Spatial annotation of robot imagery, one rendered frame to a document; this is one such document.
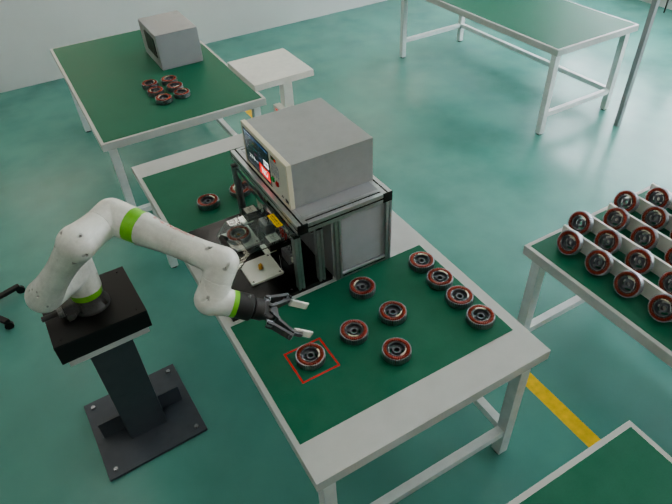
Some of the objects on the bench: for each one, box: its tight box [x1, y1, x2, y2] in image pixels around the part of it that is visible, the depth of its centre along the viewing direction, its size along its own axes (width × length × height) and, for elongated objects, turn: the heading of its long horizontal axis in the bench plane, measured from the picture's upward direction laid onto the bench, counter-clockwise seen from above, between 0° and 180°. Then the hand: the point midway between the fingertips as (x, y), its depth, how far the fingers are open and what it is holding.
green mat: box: [231, 245, 513, 445], centre depth 226 cm, size 94×61×1 cm, turn 123°
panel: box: [300, 223, 336, 276], centre depth 259 cm, size 1×66×30 cm, turn 33°
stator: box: [197, 194, 220, 211], centre depth 292 cm, size 11×11×4 cm
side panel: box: [333, 200, 392, 280], centre depth 243 cm, size 28×3×32 cm, turn 123°
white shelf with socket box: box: [227, 48, 314, 111], centre depth 327 cm, size 35×37×46 cm
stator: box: [295, 343, 326, 371], centre depth 214 cm, size 11×11×4 cm
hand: (306, 319), depth 201 cm, fingers open, 13 cm apart
